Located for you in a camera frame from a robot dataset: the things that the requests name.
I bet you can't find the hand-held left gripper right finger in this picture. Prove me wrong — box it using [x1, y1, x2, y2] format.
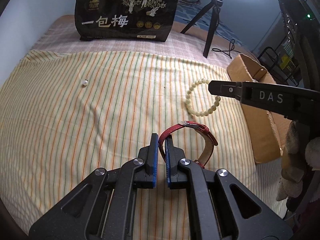
[164, 137, 293, 240]

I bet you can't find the black tripod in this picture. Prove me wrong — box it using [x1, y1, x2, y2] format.
[180, 0, 225, 58]

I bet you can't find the person's right hand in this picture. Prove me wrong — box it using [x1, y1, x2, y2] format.
[276, 122, 320, 202]

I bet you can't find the yellow striped cloth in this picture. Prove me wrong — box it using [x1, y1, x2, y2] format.
[0, 49, 288, 230]

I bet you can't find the cardboard box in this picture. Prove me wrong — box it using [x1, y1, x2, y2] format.
[226, 53, 293, 165]

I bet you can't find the cream bead bracelet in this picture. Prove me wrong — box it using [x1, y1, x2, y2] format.
[185, 78, 223, 117]

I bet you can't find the black printed snack bag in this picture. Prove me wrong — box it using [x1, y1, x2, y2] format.
[74, 0, 179, 43]

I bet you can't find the blue patterned blanket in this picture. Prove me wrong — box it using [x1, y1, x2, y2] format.
[174, 1, 248, 48]

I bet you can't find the red strap wristwatch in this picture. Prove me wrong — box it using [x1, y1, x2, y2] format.
[159, 121, 218, 168]

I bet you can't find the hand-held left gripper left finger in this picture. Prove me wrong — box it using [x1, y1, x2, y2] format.
[28, 132, 159, 240]

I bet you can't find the black cable with switch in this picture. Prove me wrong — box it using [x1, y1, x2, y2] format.
[212, 39, 241, 60]

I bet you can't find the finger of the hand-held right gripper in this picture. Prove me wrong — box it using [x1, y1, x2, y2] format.
[208, 79, 320, 130]

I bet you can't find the black metal clothes rack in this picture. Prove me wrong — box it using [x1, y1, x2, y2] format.
[257, 46, 304, 87]

